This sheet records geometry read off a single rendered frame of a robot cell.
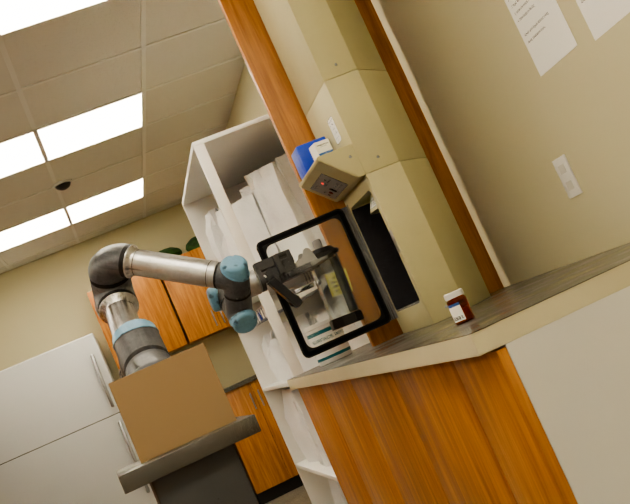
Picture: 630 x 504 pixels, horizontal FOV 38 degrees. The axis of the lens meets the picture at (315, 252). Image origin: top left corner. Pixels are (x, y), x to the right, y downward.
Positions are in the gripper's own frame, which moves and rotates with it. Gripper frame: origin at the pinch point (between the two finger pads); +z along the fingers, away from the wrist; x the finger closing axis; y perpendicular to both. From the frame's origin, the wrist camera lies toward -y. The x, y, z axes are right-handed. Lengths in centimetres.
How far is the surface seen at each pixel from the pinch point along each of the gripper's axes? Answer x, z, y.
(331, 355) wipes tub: 56, 3, -27
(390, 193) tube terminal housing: -14.5, 23.0, 9.9
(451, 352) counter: -106, -10, -32
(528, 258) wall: 3, 62, -23
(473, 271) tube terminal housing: -3.4, 41.0, -20.1
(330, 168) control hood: -12.2, 10.2, 23.4
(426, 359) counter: -91, -10, -33
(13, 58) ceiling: 120, -60, 140
